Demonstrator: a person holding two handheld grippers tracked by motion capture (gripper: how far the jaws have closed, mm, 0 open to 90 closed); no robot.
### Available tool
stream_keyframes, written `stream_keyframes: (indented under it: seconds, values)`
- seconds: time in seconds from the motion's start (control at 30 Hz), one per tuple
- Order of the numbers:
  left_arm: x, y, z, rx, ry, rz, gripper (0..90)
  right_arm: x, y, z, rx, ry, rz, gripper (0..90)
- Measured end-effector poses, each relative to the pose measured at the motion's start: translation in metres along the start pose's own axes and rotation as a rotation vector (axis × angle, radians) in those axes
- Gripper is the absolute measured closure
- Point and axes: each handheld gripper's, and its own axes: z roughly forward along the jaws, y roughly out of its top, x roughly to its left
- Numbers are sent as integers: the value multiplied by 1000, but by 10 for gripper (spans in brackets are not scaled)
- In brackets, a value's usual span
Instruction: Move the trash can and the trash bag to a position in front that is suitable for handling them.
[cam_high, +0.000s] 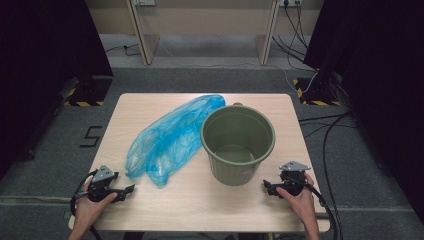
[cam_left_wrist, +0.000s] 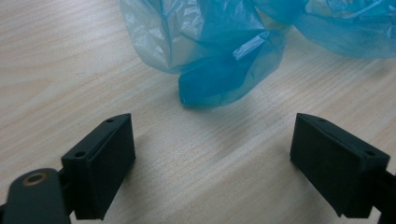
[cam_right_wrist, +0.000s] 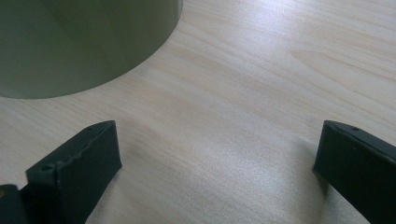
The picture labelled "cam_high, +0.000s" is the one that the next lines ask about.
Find person's right hand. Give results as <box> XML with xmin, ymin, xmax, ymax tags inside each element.
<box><xmin>275</xmin><ymin>173</ymin><xmax>316</xmax><ymax>219</ymax></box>

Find green plastic trash bin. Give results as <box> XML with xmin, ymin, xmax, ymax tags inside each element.
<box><xmin>200</xmin><ymin>102</ymin><xmax>277</xmax><ymax>187</ymax></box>

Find black floor cables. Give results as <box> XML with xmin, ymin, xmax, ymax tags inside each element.
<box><xmin>298</xmin><ymin>111</ymin><xmax>358</xmax><ymax>140</ymax></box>

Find short black floor cable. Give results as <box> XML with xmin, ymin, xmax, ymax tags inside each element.
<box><xmin>105</xmin><ymin>43</ymin><xmax>142</xmax><ymax>57</ymax></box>

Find blue plastic trash bag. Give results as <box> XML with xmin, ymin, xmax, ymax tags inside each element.
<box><xmin>124</xmin><ymin>94</ymin><xmax>227</xmax><ymax>189</ymax></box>

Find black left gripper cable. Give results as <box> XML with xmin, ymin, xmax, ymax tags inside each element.
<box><xmin>69</xmin><ymin>169</ymin><xmax>103</xmax><ymax>240</ymax></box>

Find black socket cables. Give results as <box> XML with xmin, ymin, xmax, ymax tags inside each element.
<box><xmin>271</xmin><ymin>2</ymin><xmax>318</xmax><ymax>72</ymax></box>

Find black yellow striped stand base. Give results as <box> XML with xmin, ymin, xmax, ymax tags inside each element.
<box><xmin>292</xmin><ymin>77</ymin><xmax>343</xmax><ymax>107</ymax></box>
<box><xmin>63</xmin><ymin>75</ymin><xmax>114</xmax><ymax>108</ymax></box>

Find person's left hand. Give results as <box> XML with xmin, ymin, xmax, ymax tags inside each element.
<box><xmin>73</xmin><ymin>175</ymin><xmax>119</xmax><ymax>219</ymax></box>

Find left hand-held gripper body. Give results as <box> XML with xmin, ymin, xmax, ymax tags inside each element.
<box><xmin>87</xmin><ymin>163</ymin><xmax>120</xmax><ymax>203</ymax></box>

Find wooden desk leg panel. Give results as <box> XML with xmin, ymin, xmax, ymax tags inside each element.
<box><xmin>125</xmin><ymin>0</ymin><xmax>161</xmax><ymax>66</ymax></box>
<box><xmin>254</xmin><ymin>0</ymin><xmax>281</xmax><ymax>66</ymax></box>

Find long black looped floor cable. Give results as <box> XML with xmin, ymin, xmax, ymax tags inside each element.
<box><xmin>321</xmin><ymin>112</ymin><xmax>352</xmax><ymax>240</ymax></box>

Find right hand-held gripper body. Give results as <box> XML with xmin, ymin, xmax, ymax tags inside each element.
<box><xmin>279</xmin><ymin>160</ymin><xmax>312</xmax><ymax>197</ymax></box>

